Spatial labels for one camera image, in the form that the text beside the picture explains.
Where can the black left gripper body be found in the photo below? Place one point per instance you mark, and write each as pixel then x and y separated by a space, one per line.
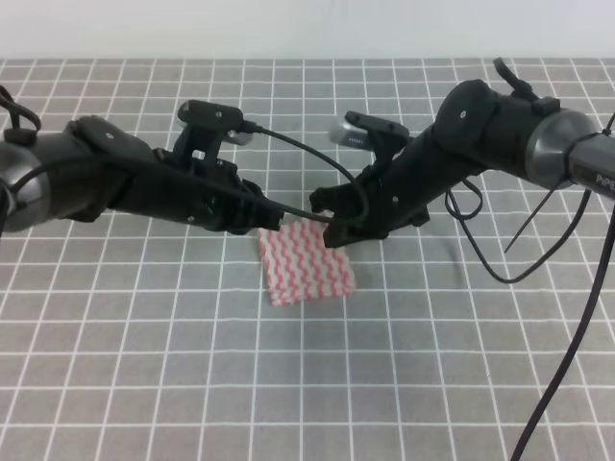
pixel 201 192

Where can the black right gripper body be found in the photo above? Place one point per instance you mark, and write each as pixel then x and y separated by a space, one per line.
pixel 391 183

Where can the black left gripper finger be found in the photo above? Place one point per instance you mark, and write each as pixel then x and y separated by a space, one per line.
pixel 259 199
pixel 269 220

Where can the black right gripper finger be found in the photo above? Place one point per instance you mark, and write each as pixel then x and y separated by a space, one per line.
pixel 337 235
pixel 341 200

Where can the pink wavy striped towel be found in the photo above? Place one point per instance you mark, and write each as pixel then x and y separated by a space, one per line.
pixel 298 267

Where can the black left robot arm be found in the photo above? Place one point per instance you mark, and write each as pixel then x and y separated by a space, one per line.
pixel 93 166

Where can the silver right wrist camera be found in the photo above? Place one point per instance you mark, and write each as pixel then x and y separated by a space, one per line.
pixel 369 133

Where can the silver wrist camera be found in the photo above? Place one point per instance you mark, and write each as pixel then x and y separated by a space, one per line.
pixel 210 118
pixel 369 133

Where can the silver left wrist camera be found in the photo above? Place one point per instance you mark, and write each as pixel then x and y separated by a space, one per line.
pixel 210 118

